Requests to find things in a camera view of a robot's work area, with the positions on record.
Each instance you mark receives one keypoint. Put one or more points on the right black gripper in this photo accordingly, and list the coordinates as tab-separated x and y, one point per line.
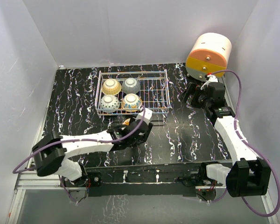
189	91

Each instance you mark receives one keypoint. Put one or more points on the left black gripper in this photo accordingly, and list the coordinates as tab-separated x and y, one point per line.
143	137

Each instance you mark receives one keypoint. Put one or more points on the white leaf patterned bowl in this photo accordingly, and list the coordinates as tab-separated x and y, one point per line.
126	122

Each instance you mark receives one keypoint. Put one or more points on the orange blue floral bowl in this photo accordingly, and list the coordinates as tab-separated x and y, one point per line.
131	102

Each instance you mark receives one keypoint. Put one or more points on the blue white patterned bowl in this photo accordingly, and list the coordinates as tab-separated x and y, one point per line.
109	104

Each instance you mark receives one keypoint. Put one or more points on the red rimmed patterned bowl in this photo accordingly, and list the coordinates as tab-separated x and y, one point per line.
131	85

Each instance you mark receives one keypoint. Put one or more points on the yellow dotted sun bowl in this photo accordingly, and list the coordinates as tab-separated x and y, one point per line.
111	87

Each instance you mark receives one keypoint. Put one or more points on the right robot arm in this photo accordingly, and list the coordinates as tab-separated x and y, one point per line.
250	174

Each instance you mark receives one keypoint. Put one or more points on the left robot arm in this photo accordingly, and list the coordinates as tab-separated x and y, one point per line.
52	154

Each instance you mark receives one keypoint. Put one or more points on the round pastel drawer cabinet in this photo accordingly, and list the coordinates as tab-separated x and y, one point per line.
209	54

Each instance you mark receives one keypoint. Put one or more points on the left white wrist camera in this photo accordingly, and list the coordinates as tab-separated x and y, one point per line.
145	115

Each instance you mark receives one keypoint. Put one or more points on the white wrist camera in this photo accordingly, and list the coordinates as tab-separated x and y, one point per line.
145	115
211	78

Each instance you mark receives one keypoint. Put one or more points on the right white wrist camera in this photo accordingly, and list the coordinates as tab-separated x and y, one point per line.
211	78

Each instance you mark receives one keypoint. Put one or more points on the white wire dish rack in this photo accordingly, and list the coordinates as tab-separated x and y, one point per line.
154	91

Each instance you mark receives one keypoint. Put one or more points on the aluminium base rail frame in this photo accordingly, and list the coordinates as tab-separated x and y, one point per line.
162	179

